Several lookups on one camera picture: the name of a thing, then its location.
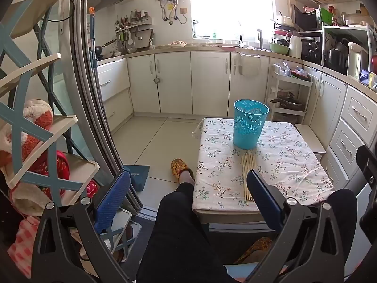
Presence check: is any dark pot on cart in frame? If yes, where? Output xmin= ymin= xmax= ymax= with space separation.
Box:
xmin=270 ymin=91 xmax=305 ymax=111

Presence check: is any teal perforated plastic basket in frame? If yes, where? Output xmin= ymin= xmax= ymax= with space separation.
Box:
xmin=233 ymin=99 xmax=270 ymax=150

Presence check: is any white three-tier storage cart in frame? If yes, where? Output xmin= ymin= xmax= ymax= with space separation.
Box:
xmin=266 ymin=61 xmax=314 ymax=124

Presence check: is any green mixing bowl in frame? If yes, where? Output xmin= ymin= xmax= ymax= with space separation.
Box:
xmin=269 ymin=42 xmax=289 ymax=55

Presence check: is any yellow patterned slipper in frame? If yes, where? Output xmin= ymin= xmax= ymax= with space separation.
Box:
xmin=171 ymin=158 xmax=193 ymax=180

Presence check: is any floral white tablecloth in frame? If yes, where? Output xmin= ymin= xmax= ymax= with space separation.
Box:
xmin=192 ymin=118 xmax=335 ymax=213

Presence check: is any white thermos jug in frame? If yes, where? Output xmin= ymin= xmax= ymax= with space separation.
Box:
xmin=286 ymin=32 xmax=302 ymax=59

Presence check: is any black toaster oven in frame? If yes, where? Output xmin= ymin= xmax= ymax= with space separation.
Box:
xmin=300 ymin=31 xmax=323 ymax=65

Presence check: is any white electric kettle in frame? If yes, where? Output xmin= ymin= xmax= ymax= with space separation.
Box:
xmin=347 ymin=42 xmax=369 ymax=80

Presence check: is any wall utensil rack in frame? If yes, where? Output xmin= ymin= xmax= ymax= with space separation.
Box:
xmin=115 ymin=10 xmax=154 ymax=54

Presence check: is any white plastic bag holder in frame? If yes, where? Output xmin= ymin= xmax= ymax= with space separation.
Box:
xmin=238 ymin=53 xmax=261 ymax=77

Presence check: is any black microwave oven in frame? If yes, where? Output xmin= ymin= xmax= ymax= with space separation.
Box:
xmin=292 ymin=4 xmax=322 ymax=31

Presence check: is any dark blue dustpan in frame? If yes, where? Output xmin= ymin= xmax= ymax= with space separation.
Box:
xmin=123 ymin=165 xmax=150 ymax=192

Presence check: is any teal and cream folding shelf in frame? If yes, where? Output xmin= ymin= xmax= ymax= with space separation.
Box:
xmin=1 ymin=0 xmax=100 ymax=216

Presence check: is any black frying pan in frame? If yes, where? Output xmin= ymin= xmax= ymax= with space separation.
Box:
xmin=95 ymin=39 xmax=116 ymax=58

